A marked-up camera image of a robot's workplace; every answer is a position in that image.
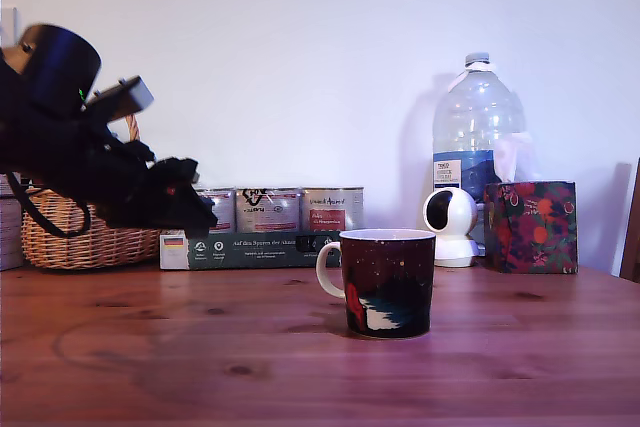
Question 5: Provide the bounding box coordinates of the green cardboard can tray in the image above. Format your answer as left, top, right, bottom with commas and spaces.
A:
158, 230, 346, 272

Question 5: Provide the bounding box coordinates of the silver food can, red label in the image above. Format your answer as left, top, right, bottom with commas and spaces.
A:
299, 186, 365, 234

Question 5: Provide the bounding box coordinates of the white printed box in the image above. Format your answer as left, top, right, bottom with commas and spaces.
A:
0, 174, 25, 272

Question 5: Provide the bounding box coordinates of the dark starry night mug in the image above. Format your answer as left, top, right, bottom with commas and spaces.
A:
315, 228, 437, 340

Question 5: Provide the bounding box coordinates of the large clear water bottle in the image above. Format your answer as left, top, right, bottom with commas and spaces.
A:
431, 51, 529, 253

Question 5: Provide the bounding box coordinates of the white tissue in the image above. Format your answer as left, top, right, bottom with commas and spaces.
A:
493, 131, 535, 184

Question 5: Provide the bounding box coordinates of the floral tissue box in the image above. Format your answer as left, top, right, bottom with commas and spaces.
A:
482, 180, 579, 276

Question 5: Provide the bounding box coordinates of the wicker basket with handle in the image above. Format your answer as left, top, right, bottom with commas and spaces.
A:
20, 113, 164, 271

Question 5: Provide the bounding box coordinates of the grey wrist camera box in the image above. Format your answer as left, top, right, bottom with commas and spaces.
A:
85, 75, 156, 124

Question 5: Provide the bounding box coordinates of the black cable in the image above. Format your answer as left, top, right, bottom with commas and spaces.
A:
7, 171, 93, 240

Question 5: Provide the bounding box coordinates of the white wall switch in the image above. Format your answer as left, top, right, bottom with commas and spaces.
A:
0, 6, 19, 48

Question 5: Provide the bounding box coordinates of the small white round camera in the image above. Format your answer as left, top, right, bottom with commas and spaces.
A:
422, 186, 480, 269

